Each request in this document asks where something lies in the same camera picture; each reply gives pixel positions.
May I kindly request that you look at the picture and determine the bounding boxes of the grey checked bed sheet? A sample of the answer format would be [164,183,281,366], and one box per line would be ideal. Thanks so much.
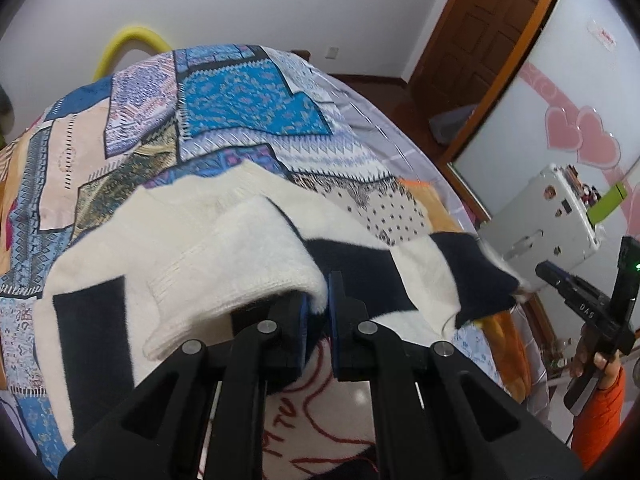
[294,49,551,426]

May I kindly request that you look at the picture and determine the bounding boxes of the white plastic case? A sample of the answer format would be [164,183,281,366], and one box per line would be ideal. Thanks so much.
[478,164,626,292]

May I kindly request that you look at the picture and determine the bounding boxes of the yellow curved headboard tube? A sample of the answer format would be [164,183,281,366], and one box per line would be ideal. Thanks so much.
[92,25,172,81]

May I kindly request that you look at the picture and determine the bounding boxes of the orange right sleeve forearm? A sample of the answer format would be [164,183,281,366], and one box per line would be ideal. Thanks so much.
[570,365,625,470]

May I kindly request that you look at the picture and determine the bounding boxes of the white wall socket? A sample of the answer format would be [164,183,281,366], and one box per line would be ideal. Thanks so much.
[326,47,338,60]

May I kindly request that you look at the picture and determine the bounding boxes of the orange yellow fleece blanket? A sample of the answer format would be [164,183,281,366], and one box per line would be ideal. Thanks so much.
[400,179,532,403]

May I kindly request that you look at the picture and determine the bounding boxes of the brown wooden door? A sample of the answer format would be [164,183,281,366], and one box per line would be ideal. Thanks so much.
[409,0,539,159]

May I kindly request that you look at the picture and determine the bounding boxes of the white and black fuzzy sweater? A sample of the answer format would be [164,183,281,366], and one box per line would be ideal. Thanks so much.
[34,161,522,479]

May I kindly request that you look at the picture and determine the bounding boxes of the person's right hand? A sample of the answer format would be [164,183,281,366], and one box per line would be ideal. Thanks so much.
[568,326,622,390]

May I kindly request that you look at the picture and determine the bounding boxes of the blue patchwork quilt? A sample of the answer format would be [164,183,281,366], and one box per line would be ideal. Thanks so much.
[0,43,501,478]

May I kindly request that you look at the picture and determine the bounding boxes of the white wardrobe with pink hearts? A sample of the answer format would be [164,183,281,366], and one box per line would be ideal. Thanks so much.
[452,0,639,292]

